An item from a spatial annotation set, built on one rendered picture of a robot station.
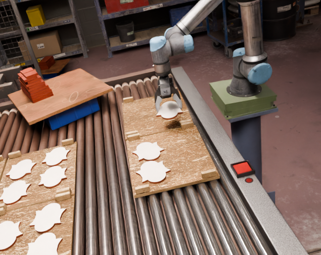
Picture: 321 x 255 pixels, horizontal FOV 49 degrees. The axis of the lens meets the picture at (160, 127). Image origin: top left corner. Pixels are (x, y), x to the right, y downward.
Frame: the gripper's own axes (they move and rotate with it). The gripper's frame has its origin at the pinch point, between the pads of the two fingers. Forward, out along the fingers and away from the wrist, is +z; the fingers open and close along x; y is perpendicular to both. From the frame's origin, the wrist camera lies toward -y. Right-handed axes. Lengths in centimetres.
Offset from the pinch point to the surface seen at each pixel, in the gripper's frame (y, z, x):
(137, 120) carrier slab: 10.3, 9.4, 19.0
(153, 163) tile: -30.2, 8.2, 7.9
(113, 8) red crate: 400, 33, 97
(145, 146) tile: -16.4, 8.3, 12.4
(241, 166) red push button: -36.1, 10.1, -28.6
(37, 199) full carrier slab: -44, 9, 56
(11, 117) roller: 38, 11, 103
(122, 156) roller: -18.3, 11.1, 23.7
